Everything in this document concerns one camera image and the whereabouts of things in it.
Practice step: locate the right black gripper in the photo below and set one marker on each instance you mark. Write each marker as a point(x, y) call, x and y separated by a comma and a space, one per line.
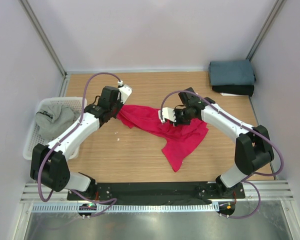
point(178, 122)

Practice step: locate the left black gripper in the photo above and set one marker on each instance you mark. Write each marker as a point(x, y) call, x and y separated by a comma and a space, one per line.
point(120, 103)

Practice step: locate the red t shirt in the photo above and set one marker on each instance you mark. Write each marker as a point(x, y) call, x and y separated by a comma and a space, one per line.
point(181, 140)

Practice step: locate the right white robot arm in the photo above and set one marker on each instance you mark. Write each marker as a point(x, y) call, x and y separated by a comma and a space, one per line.
point(252, 144)

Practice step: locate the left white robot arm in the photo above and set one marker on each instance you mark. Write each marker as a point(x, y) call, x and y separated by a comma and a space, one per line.
point(49, 163)

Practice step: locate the folded black t shirt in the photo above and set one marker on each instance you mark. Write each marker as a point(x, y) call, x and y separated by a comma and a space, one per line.
point(241, 90)

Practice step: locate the folded blue t shirt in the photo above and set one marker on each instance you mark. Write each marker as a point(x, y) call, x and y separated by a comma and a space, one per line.
point(235, 72)

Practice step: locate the grey t shirt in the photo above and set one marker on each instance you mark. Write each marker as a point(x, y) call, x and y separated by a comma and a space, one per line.
point(53, 120)

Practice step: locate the white perforated plastic basket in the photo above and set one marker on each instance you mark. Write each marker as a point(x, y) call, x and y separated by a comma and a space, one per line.
point(33, 137)

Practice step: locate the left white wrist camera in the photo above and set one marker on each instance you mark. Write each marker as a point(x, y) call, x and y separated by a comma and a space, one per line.
point(124, 91)

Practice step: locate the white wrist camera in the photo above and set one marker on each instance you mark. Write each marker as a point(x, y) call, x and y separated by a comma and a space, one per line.
point(124, 91)
point(167, 114)

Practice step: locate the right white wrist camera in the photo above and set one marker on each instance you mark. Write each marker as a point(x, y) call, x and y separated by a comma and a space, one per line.
point(167, 114)

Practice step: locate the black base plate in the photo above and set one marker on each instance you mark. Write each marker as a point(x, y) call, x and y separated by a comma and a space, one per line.
point(164, 193)

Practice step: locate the white slotted cable duct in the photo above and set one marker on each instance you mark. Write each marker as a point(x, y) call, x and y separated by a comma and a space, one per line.
point(81, 207)

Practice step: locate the left aluminium frame post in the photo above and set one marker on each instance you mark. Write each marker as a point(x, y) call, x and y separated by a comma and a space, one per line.
point(42, 35)

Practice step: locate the aluminium frame post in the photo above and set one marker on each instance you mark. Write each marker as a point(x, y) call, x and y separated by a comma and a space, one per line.
point(269, 21)
point(42, 35)

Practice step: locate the right aluminium frame post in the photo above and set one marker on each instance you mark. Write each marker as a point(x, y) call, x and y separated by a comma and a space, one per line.
point(269, 21)

